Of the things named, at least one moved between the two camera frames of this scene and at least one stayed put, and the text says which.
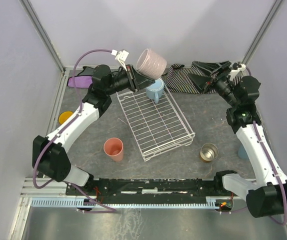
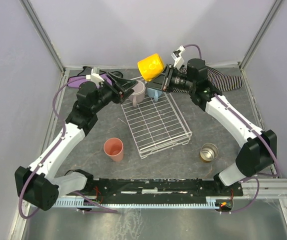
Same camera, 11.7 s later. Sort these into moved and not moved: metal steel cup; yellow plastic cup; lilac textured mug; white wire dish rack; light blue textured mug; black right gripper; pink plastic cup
Moved: lilac textured mug; yellow plastic cup; black right gripper
Not moved: pink plastic cup; metal steel cup; light blue textured mug; white wire dish rack
